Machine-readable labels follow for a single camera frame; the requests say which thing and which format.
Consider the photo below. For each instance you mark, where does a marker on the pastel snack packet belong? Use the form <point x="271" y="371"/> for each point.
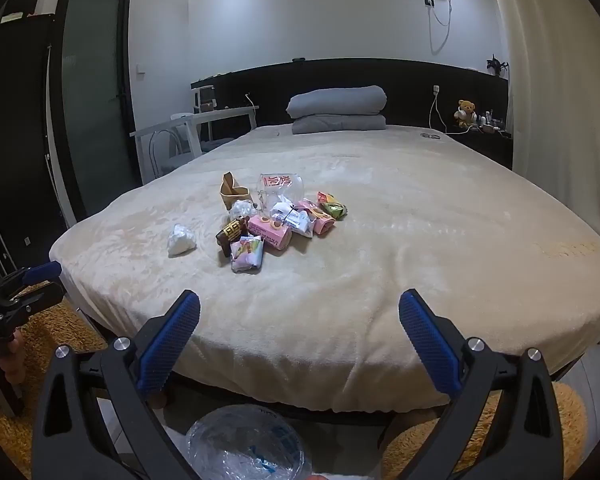
<point x="247" y="255"/>

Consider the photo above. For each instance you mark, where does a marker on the group of small bottles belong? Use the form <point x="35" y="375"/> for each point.
<point x="491" y="122"/>

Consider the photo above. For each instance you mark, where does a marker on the dark framed glass door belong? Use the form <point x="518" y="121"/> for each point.
<point x="92" y="85"/>

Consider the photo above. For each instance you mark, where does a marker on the brown gold printed wrapper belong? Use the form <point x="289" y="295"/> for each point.
<point x="232" y="232"/>

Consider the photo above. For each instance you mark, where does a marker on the bed with beige blanket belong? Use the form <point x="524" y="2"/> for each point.
<point x="380" y="270"/>

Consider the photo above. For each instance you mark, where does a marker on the shiny brown wrapper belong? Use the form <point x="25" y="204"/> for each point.
<point x="322" y="224"/>

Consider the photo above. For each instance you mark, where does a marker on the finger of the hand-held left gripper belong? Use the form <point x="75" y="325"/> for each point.
<point x="42" y="272"/>
<point x="30" y="302"/>

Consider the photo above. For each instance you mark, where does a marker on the white packet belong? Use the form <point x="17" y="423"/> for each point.
<point x="295" y="220"/>

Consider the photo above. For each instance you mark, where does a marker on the metal chair grey cushion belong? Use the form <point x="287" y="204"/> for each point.
<point x="215" y="144"/>
<point x="174" y="161"/>

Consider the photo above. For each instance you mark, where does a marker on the white glass kettle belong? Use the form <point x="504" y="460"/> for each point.
<point x="206" y="99"/>

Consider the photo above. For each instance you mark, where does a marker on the person's left hand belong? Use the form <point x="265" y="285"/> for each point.
<point x="16" y="360"/>

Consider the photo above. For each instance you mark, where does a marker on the black nightstand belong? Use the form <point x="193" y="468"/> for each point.
<point x="485" y="149"/>

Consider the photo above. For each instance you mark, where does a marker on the brown teddy bear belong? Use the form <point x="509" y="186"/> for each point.
<point x="466" y="111"/>

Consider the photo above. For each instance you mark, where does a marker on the black wardrobe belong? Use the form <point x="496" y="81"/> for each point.
<point x="15" y="135"/>

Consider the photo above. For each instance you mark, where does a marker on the green red snack packet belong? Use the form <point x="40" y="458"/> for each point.
<point x="332" y="207"/>

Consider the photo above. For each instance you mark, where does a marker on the cream curtain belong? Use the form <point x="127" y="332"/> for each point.
<point x="555" y="85"/>

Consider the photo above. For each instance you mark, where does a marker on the clear red printed plastic bag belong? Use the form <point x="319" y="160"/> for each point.
<point x="285" y="189"/>

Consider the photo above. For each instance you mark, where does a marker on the white desk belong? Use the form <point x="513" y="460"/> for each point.
<point x="205" y="116"/>

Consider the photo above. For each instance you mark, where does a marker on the pink box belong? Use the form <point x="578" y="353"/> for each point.
<point x="267" y="232"/>

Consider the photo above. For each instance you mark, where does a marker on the brown paper bag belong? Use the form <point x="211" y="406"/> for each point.
<point x="232" y="192"/>

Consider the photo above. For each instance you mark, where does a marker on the black headboard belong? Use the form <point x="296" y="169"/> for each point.
<point x="420" y="90"/>

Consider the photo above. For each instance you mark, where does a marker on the waste bin with clear liner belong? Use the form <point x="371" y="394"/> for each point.
<point x="245" y="445"/>

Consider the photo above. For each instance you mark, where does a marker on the orange shaggy rug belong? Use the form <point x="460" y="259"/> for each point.
<point x="55" y="330"/>

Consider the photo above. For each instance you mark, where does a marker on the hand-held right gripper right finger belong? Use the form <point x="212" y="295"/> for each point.
<point x="430" y="345"/>

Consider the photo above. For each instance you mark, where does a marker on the black plant ornament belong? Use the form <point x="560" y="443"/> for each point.
<point x="496" y="65"/>

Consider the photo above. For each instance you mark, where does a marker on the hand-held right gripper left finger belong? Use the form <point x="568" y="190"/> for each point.
<point x="172" y="345"/>

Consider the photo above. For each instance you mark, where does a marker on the grey folded quilt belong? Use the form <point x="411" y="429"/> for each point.
<point x="335" y="100"/>

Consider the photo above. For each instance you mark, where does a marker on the grey pillow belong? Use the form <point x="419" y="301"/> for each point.
<point x="340" y="125"/>

